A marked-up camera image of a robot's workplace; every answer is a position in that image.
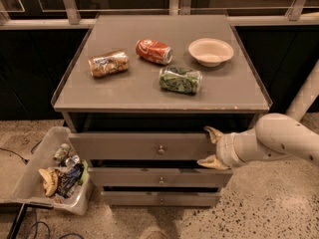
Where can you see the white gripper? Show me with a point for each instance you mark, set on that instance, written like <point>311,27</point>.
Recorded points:
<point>225,148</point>

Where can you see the grey top drawer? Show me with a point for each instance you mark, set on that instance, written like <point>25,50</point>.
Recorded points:
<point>142,146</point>

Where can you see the grey drawer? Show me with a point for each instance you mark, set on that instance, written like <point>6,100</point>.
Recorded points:
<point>143,198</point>
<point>159,177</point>
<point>142,146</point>

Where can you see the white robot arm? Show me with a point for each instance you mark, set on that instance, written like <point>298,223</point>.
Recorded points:
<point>274,136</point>

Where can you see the grey middle drawer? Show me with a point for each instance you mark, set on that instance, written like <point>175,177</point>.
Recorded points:
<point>159,177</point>

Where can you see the grey drawer cabinet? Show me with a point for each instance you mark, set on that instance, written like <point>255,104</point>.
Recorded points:
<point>230,97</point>

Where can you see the grey bottom drawer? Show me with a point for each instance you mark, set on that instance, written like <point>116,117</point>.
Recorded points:
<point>143,198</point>

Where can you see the green patterned can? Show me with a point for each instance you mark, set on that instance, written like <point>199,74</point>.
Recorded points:
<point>180,80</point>

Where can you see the white paper bowl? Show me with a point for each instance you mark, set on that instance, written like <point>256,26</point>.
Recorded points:
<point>210,52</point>

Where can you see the red soda can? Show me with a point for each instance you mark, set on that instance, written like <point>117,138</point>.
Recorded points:
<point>154,51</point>

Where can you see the gold crushed can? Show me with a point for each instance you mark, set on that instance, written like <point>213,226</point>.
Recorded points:
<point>109,63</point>

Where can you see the dark blue snack wrapper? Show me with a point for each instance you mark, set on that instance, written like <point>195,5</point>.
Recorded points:
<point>69,179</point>

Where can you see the small can in bin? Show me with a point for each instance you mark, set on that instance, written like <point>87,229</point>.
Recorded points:
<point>62,152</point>

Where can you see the clear plastic bin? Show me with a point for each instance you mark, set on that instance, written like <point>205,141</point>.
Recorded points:
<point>29,188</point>

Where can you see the tan crumpled paper bag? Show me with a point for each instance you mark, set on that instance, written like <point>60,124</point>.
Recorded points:
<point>50,181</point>

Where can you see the black bar on floor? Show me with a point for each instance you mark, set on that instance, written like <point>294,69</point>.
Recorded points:
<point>19,210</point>

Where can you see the metal railing frame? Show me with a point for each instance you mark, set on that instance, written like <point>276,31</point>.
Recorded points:
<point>73,14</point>

